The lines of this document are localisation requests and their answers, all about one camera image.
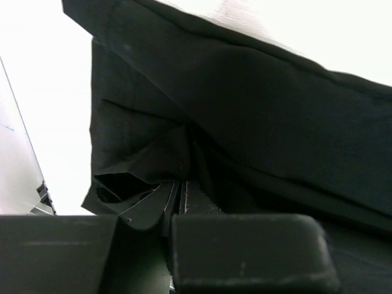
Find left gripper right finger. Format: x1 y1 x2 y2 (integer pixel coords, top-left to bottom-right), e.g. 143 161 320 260
171 181 341 293

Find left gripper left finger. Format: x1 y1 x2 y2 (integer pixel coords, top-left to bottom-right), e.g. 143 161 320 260
1 183 178 293

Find black trousers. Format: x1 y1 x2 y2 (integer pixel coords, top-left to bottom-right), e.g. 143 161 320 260
62 1 391 293

